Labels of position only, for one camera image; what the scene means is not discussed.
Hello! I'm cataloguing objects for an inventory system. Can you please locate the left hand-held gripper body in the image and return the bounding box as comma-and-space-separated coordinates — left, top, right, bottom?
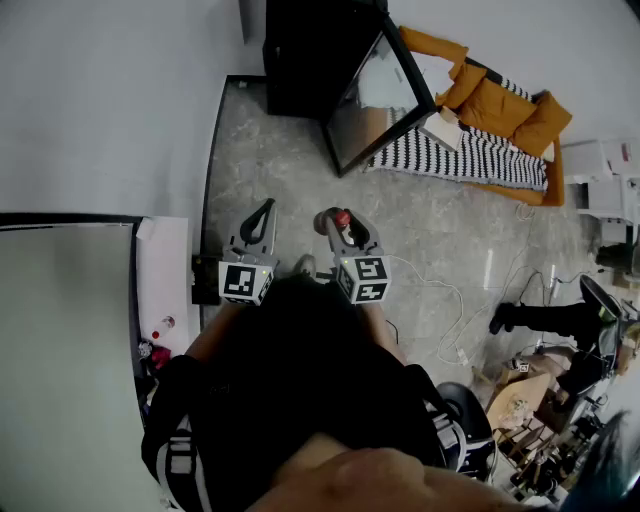
218, 243, 280, 306

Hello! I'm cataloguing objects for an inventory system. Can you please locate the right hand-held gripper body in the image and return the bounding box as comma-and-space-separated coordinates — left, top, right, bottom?
332, 241, 392, 305

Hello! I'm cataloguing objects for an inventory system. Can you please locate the black cabinet with glass door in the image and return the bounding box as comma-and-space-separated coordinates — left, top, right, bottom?
262, 0, 437, 179

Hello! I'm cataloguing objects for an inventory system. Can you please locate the person's right forearm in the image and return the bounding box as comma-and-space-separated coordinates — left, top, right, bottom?
357, 298, 409, 367

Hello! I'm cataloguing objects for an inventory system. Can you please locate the person's left forearm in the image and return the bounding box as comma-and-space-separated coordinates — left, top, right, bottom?
183, 299, 251, 366

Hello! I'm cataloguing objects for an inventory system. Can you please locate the black box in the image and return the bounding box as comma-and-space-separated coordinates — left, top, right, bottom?
191, 254, 224, 306

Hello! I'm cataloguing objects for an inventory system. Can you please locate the white table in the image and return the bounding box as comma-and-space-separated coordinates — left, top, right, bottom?
134, 215, 202, 362

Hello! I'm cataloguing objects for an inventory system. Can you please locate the person's black shirt torso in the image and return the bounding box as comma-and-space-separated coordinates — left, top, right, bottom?
141, 274, 469, 512

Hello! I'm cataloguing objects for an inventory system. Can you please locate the white flat box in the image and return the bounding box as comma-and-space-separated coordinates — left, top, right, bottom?
418, 110, 467, 152

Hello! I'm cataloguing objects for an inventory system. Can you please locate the black white striped blanket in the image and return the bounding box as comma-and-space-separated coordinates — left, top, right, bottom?
367, 112, 550, 194

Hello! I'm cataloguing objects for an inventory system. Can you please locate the white paper sheet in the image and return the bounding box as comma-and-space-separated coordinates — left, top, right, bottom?
413, 51, 455, 95

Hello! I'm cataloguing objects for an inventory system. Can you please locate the orange sofa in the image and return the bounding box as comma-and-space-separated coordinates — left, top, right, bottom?
397, 24, 574, 207

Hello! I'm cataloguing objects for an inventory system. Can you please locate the wooden board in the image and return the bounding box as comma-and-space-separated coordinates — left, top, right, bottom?
485, 372, 552, 432

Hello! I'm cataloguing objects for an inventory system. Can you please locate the person's face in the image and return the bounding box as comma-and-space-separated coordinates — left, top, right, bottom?
244, 432, 526, 512

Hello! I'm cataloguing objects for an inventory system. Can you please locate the black white striped pillow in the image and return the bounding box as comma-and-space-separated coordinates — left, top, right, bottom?
499, 76, 535, 102

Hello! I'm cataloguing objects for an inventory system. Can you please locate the black office chair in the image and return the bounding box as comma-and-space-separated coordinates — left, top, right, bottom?
578, 273, 625, 324

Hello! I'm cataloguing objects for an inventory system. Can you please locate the white storage furniture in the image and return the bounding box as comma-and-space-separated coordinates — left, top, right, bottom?
559, 138, 640, 224

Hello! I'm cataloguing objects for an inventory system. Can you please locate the white cable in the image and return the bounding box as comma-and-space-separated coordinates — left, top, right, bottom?
388, 202, 537, 367

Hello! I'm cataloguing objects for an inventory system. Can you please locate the black cable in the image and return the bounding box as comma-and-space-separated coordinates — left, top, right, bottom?
499, 268, 604, 307

